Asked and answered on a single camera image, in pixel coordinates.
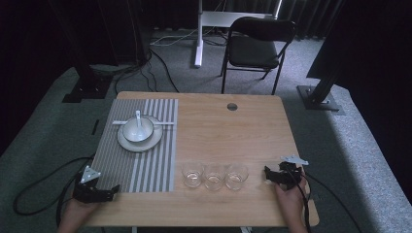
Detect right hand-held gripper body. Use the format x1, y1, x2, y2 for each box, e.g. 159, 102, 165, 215
275, 154, 310, 190

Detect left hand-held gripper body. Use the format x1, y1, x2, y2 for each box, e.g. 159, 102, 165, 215
72, 165, 105, 204

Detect person's left hand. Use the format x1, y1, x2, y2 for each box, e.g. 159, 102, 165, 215
57, 196, 100, 229

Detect person's right hand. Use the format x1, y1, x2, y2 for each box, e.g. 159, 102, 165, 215
274, 176, 309, 225

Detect grey striped placemat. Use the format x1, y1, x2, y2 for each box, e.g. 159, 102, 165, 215
91, 98, 180, 194

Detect clear drinking glass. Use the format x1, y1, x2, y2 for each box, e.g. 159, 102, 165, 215
203, 162, 227, 191
224, 163, 250, 191
181, 161, 205, 189

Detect white round plate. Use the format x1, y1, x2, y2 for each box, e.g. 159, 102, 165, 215
117, 115, 164, 153

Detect white bowl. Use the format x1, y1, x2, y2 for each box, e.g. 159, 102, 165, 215
122, 116, 155, 144

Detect white ceramic spoon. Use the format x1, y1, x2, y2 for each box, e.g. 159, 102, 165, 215
134, 110, 145, 139

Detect black stand with bolted base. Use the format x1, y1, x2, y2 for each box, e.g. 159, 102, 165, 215
296, 0, 347, 117

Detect black folding chair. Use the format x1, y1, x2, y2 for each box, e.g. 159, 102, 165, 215
220, 16, 297, 96

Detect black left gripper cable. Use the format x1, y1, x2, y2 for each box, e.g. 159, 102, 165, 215
12, 155, 95, 227

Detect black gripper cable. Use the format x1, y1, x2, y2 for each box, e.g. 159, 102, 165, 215
285, 164, 364, 233
12, 155, 95, 227

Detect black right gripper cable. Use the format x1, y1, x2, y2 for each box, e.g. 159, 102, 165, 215
285, 164, 364, 233

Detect black stand with base plate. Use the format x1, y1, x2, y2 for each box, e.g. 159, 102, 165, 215
48, 0, 113, 104

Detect black floor cables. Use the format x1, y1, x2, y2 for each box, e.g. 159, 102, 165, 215
113, 48, 181, 95

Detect white floor cable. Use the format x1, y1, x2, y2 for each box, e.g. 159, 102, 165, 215
150, 28, 199, 48

